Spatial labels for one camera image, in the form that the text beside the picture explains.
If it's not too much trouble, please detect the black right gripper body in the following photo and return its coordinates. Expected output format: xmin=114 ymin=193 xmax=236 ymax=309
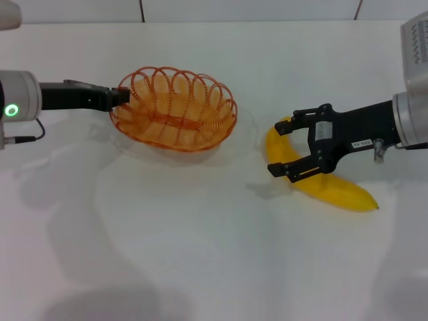
xmin=306 ymin=99 xmax=401 ymax=175

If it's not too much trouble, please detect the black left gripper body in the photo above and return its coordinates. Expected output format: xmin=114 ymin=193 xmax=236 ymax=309
xmin=39 ymin=79 xmax=114 ymax=112

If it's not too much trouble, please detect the black cable with plug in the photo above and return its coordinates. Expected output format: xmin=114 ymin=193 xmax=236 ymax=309
xmin=4 ymin=116 xmax=46 ymax=145

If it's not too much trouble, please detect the orange wire basket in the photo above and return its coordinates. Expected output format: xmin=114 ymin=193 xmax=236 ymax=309
xmin=109 ymin=66 xmax=239 ymax=153

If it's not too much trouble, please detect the silver connector plug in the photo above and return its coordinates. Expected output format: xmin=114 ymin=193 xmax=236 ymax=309
xmin=373 ymin=137 xmax=407 ymax=165

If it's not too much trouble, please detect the yellow banana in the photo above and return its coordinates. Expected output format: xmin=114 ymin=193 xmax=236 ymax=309
xmin=265 ymin=116 xmax=381 ymax=213

